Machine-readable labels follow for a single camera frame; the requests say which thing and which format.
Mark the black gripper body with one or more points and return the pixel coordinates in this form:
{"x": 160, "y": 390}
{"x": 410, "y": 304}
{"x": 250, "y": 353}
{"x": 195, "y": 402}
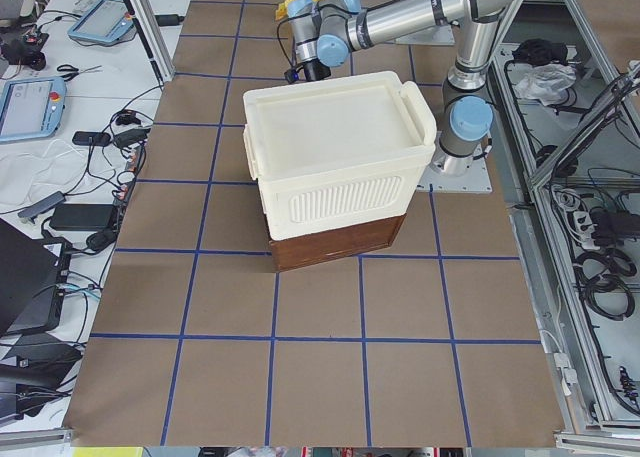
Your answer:
{"x": 318, "y": 70}

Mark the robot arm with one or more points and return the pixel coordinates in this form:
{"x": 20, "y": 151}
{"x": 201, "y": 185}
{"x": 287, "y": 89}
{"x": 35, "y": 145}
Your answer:
{"x": 459, "y": 37}

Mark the dark wooden drawer cabinet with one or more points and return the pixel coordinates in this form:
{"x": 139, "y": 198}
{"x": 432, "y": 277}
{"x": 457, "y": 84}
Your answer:
{"x": 330, "y": 245}

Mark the cream plastic storage box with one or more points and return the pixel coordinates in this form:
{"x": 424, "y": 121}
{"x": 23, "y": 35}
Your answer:
{"x": 337, "y": 153}

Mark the black power adapter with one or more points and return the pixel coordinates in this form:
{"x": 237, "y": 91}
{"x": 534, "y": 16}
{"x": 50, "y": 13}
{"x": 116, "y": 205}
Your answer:
{"x": 166, "y": 20}

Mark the blue teach pendant far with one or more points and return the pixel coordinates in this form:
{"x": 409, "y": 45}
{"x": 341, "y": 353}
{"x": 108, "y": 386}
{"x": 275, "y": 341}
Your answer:
{"x": 106, "y": 23}

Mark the blue teach pendant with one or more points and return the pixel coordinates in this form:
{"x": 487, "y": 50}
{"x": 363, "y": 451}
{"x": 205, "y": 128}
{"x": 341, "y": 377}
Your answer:
{"x": 31, "y": 108}
{"x": 106, "y": 23}

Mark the blue teach pendant near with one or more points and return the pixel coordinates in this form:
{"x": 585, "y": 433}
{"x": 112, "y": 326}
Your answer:
{"x": 31, "y": 108}

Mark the black power brick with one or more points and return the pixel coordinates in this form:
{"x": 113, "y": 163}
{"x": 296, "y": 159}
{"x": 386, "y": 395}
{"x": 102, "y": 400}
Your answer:
{"x": 82, "y": 217}

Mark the brown paper table cover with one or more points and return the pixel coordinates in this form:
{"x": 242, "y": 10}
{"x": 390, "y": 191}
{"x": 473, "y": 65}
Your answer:
{"x": 275, "y": 281}

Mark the black laptop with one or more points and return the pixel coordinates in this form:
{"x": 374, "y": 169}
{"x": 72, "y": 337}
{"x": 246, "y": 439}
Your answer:
{"x": 31, "y": 272}

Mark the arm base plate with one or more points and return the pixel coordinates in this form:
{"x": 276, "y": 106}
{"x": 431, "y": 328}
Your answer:
{"x": 434, "y": 36}
{"x": 448, "y": 174}

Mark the aluminium frame post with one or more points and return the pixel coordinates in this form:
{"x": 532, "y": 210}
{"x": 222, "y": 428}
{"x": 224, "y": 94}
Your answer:
{"x": 151, "y": 38}

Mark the black handled scissors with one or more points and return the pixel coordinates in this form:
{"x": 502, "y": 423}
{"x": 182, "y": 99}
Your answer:
{"x": 68, "y": 72}

